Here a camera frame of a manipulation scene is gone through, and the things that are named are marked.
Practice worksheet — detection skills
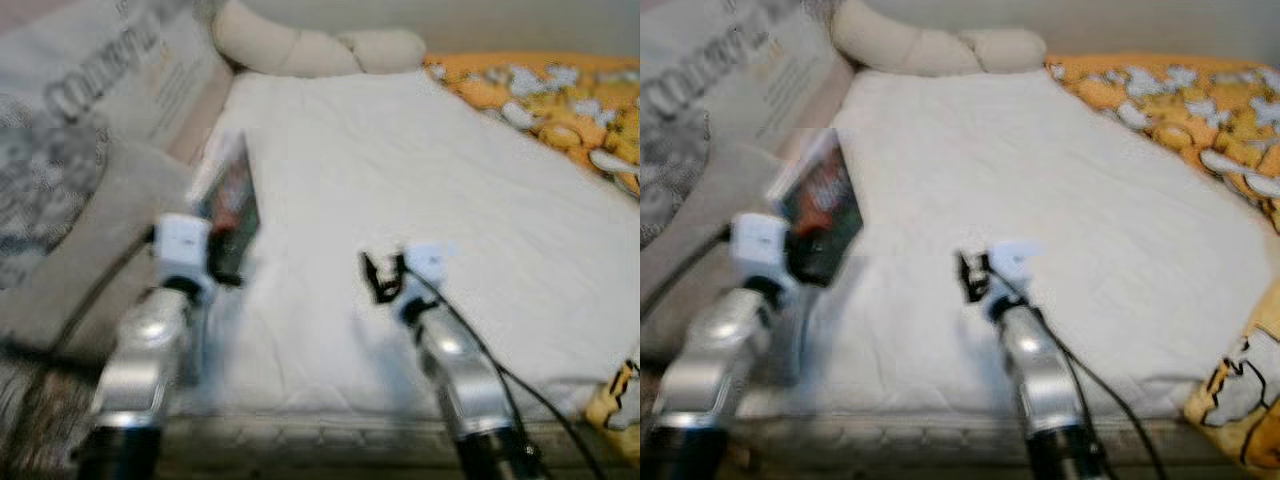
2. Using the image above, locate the dark red cover book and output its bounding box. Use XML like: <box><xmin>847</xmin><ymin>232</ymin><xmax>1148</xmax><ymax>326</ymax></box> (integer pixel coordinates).
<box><xmin>190</xmin><ymin>130</ymin><xmax>263</xmax><ymax>286</ymax></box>
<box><xmin>765</xmin><ymin>130</ymin><xmax>866</xmax><ymax>289</ymax></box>

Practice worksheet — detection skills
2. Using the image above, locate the white quilted mattress pad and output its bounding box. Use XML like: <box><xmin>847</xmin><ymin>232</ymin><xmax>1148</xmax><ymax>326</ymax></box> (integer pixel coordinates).
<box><xmin>170</xmin><ymin>70</ymin><xmax>641</xmax><ymax>416</ymax></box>
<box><xmin>780</xmin><ymin>70</ymin><xmax>1280</xmax><ymax>416</ymax></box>

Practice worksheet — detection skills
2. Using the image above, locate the beige padded headboard cushion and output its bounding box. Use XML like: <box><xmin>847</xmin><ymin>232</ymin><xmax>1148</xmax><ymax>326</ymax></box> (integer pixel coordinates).
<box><xmin>770</xmin><ymin>60</ymin><xmax>851</xmax><ymax>151</ymax></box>
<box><xmin>165</xmin><ymin>60</ymin><xmax>236</xmax><ymax>166</ymax></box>

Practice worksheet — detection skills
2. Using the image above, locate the cream quilted mattress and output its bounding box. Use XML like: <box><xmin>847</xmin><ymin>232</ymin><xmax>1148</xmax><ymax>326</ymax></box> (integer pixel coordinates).
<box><xmin>750</xmin><ymin>405</ymin><xmax>1231</xmax><ymax>471</ymax></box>
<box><xmin>160</xmin><ymin>405</ymin><xmax>621</xmax><ymax>471</ymax></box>

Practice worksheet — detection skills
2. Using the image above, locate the beige long bolster pillow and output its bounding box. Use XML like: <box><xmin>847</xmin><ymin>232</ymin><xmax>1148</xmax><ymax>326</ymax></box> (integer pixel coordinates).
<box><xmin>212</xmin><ymin>0</ymin><xmax>428</xmax><ymax>79</ymax></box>
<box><xmin>830</xmin><ymin>0</ymin><xmax>1048</xmax><ymax>78</ymax></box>

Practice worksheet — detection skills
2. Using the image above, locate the yellow cartoon print duvet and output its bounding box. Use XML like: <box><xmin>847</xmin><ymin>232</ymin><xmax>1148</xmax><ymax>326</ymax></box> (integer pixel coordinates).
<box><xmin>425</xmin><ymin>55</ymin><xmax>641</xmax><ymax>471</ymax></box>
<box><xmin>1045</xmin><ymin>52</ymin><xmax>1280</xmax><ymax>471</ymax></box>

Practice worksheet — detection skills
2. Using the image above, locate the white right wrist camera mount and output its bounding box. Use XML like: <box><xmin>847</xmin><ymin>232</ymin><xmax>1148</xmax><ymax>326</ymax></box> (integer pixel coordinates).
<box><xmin>400</xmin><ymin>243</ymin><xmax>456</xmax><ymax>301</ymax></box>
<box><xmin>985</xmin><ymin>240</ymin><xmax>1041</xmax><ymax>296</ymax></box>

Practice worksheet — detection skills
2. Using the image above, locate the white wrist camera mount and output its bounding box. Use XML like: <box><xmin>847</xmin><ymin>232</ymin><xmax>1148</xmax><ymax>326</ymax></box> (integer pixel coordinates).
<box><xmin>985</xmin><ymin>240</ymin><xmax>1041</xmax><ymax>296</ymax></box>
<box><xmin>400</xmin><ymin>243</ymin><xmax>456</xmax><ymax>301</ymax></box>
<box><xmin>155</xmin><ymin>213</ymin><xmax>213</xmax><ymax>301</ymax></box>
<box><xmin>728</xmin><ymin>213</ymin><xmax>791</xmax><ymax>296</ymax></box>

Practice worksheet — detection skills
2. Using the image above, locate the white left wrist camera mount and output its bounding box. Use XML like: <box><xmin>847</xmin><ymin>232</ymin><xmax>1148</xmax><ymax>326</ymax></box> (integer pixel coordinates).
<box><xmin>155</xmin><ymin>213</ymin><xmax>213</xmax><ymax>301</ymax></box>
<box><xmin>728</xmin><ymin>213</ymin><xmax>791</xmax><ymax>296</ymax></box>

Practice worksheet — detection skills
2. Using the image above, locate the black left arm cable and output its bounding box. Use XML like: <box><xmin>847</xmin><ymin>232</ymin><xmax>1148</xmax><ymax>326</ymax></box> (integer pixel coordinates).
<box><xmin>0</xmin><ymin>232</ymin><xmax>161</xmax><ymax>386</ymax></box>
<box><xmin>640</xmin><ymin>228</ymin><xmax>736</xmax><ymax>321</ymax></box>

